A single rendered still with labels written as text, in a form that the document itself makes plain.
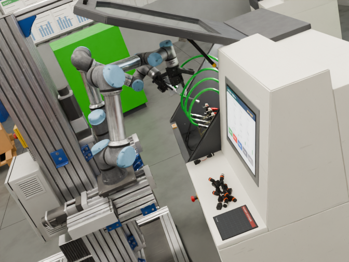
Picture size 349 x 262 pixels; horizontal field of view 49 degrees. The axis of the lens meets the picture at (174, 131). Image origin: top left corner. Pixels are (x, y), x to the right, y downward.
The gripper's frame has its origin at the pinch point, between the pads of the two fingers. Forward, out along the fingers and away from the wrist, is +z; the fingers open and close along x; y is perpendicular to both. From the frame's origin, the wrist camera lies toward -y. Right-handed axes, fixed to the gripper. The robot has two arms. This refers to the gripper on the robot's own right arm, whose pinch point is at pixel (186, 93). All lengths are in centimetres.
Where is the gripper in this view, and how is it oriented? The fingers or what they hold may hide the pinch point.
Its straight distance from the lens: 241.2
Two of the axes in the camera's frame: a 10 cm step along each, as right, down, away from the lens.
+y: -9.4, 3.5, 0.0
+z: 3.2, 8.4, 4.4
